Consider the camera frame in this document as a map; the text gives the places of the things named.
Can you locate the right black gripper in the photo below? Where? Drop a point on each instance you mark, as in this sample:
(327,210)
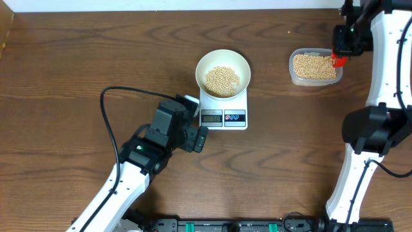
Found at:
(340,46)

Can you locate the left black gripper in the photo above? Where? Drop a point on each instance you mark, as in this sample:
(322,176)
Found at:
(189,144)

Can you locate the red plastic measuring scoop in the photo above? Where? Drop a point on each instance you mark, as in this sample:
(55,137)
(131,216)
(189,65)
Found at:
(338,60)

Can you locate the white digital kitchen scale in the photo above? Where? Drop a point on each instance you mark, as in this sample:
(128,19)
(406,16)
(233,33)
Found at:
(224,114)

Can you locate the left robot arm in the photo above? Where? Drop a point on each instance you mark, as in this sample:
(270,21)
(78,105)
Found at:
(141,160)

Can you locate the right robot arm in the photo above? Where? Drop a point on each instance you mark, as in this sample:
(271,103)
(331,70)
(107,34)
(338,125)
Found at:
(382,27)

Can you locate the soybeans in bowl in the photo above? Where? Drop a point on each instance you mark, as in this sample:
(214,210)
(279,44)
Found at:
(222,82)

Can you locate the white ceramic bowl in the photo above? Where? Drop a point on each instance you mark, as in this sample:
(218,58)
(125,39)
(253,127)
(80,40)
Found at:
(226,58)

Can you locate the clear plastic container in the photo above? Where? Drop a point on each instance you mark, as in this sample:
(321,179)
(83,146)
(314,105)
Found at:
(313,82)

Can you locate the soybeans in container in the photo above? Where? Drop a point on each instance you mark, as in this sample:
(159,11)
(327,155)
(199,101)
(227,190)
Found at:
(313,67)

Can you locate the cardboard panel at left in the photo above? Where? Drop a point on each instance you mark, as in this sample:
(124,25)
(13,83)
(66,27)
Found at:
(6,20)

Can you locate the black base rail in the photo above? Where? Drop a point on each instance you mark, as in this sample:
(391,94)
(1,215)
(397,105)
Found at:
(174,225)

